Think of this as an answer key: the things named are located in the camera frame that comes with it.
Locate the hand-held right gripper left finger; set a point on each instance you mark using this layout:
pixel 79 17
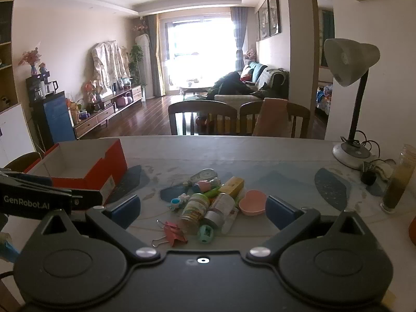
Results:
pixel 125 209

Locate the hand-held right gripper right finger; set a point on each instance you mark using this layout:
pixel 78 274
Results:
pixel 279 211

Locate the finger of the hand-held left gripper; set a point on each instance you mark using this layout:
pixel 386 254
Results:
pixel 35 180
pixel 87 199

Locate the pink heart-shaped bowl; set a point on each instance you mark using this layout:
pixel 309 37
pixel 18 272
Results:
pixel 253 203

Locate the red cardboard box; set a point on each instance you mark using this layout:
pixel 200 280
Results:
pixel 113 159

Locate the small white tube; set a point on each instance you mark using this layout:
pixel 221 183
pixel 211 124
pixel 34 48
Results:
pixel 230 222

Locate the small yellow box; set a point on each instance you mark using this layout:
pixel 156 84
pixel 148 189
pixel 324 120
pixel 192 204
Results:
pixel 231 186

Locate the white bottle grey cap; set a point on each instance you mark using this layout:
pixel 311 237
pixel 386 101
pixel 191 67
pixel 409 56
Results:
pixel 221 209

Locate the green marker pen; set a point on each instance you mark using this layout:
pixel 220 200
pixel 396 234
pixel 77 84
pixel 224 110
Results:
pixel 213 193

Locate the green-lid glass jar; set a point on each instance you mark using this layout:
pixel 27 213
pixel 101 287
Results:
pixel 195 213

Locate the pink toy figure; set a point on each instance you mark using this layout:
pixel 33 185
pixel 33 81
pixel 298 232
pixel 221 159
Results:
pixel 204 186

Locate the white correction tape dispenser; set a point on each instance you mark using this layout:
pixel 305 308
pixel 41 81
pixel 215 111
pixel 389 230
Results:
pixel 203 175

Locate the person's left hand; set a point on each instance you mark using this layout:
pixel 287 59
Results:
pixel 8 252

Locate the wooden dining chair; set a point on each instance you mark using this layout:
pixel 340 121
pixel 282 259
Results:
pixel 201 107
pixel 299 112
pixel 22 161

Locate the blue leaf placemat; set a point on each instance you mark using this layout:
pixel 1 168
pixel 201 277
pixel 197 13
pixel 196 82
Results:
pixel 130 178

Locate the printed mountain table mat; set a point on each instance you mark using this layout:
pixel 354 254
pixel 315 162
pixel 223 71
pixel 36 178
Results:
pixel 276 169

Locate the blue black water dispenser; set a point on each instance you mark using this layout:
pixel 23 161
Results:
pixel 57 120

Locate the yellow paper bag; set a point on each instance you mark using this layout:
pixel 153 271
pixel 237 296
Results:
pixel 74 112

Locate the wooden television cabinet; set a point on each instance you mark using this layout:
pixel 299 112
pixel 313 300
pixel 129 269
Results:
pixel 97 118

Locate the pink towel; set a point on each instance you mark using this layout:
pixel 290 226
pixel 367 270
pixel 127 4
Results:
pixel 271 117

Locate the black power adapter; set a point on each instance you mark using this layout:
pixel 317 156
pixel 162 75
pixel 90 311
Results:
pixel 368 177

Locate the black coffee machine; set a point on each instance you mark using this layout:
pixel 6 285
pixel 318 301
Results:
pixel 37 84

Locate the glass kettle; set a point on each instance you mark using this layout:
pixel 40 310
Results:
pixel 53 86

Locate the pink round bag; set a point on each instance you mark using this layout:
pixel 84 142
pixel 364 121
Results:
pixel 123 100

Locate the orange artificial flowers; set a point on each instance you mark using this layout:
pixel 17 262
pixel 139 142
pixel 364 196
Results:
pixel 91 89

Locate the wooden white shelf cabinet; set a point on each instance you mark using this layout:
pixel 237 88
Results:
pixel 8 71

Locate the small doll figurine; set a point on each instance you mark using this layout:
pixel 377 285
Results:
pixel 43 68

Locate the glass jar dark liquid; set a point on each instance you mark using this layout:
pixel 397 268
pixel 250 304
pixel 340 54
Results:
pixel 395 188

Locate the pink flowers in vase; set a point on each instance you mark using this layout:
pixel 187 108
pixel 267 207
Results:
pixel 31 58

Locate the colourful bedding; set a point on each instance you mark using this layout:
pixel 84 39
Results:
pixel 325 97

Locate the sofa with light cover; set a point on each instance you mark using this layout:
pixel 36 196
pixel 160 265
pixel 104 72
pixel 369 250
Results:
pixel 276 78

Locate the orange round object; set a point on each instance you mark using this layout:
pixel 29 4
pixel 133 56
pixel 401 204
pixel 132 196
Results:
pixel 412 230

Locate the floral cloth covered television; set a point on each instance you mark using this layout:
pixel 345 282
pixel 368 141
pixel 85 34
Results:
pixel 109 65

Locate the low coffee table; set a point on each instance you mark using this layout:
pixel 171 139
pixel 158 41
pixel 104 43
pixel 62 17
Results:
pixel 195 86

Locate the white standing air conditioner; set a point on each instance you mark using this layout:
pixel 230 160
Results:
pixel 144 65

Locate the green potted plant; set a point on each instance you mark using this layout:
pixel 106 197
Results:
pixel 136 55

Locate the grey curtain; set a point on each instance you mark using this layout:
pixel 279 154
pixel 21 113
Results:
pixel 152 55

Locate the plush toy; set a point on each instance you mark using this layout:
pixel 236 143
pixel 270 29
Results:
pixel 251 54

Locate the grey desk lamp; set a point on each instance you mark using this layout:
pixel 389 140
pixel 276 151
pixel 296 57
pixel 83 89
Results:
pixel 347 58

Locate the bright balcony window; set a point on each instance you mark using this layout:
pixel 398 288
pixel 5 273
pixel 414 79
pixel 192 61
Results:
pixel 198 52

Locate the pink artificial flowers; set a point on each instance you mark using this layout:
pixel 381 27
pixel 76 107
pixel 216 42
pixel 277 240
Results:
pixel 140 27

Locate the blue curtain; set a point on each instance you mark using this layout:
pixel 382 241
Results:
pixel 240 35

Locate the teal curtain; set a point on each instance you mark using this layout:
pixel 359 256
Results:
pixel 327 32

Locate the framed wall picture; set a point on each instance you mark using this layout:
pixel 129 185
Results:
pixel 274 11
pixel 264 19

